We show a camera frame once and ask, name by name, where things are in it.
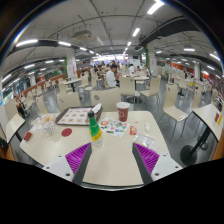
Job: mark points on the group of beige chairs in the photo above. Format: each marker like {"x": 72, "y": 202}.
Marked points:
{"x": 171, "y": 100}

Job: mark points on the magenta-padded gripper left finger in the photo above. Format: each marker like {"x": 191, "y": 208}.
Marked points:
{"x": 60, "y": 166}

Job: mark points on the colourful sticker flyer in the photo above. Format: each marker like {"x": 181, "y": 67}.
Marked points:
{"x": 115, "y": 128}

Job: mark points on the paper food wrapper with fries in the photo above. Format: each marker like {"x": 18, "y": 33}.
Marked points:
{"x": 41, "y": 120}

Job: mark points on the printed paper tray liner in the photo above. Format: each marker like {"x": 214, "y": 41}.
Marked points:
{"x": 75, "y": 116}

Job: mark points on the person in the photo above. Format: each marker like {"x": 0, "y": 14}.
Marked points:
{"x": 111, "y": 78}
{"x": 20, "y": 106}

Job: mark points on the dark brown food tray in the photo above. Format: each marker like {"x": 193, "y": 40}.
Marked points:
{"x": 57, "y": 120}

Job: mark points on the beige wooden chair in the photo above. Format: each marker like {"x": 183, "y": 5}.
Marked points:
{"x": 70, "y": 101}
{"x": 106, "y": 99}

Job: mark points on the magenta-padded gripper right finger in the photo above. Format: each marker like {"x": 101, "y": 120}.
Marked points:
{"x": 163, "y": 166}

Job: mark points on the group of ceiling lights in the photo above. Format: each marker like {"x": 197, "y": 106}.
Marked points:
{"x": 26, "y": 42}

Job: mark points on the small red sauce packet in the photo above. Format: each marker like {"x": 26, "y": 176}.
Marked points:
{"x": 133, "y": 130}

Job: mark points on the green drink bottle black cap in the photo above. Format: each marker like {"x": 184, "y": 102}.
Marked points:
{"x": 95, "y": 130}

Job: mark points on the small red box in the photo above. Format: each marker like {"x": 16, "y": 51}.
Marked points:
{"x": 27, "y": 136}

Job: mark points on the crumpled white napkin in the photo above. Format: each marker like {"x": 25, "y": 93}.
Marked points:
{"x": 97, "y": 108}

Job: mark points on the flat round red coaster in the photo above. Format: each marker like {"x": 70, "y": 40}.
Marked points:
{"x": 66, "y": 132}

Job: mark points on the red paper cup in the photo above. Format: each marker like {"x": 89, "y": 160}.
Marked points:
{"x": 122, "y": 113}

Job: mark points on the beige table black pedestal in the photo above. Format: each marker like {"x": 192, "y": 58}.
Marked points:
{"x": 14, "y": 126}
{"x": 206, "y": 116}

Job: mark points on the clear plastic packet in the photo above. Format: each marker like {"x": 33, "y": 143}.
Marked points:
{"x": 145, "y": 140}

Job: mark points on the small white packet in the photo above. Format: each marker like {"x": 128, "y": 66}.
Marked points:
{"x": 147, "y": 127}

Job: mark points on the ceiling air conditioner unit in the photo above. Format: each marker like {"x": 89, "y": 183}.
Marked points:
{"x": 82, "y": 34}

